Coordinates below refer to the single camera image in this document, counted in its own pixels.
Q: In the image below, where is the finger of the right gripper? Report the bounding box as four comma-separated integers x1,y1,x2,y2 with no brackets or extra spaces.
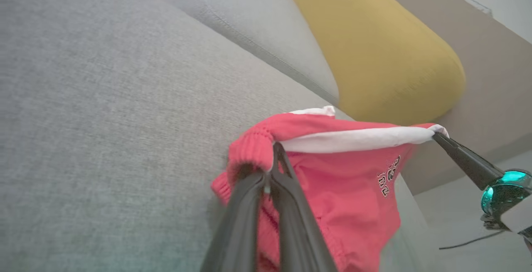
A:
432,133,503,190

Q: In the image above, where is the long yellow sofa backrest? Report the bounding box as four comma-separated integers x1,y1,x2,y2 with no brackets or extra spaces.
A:
290,0,466,126

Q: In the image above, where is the large grey sofa seat cushion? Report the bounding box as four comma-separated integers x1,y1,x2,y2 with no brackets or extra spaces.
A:
0,0,441,272

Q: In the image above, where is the thin black cable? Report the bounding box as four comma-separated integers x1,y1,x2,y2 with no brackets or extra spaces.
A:
438,228,510,250

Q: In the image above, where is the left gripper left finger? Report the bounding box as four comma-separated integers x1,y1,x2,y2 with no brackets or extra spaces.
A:
199,168,268,272

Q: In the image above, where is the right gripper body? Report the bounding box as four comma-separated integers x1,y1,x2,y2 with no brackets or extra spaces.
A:
480,169,532,243

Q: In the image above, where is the red white-trimmed basketball jersey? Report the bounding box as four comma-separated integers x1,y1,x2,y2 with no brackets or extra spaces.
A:
211,106,449,272

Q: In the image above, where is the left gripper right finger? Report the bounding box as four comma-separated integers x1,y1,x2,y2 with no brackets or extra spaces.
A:
270,141,338,272

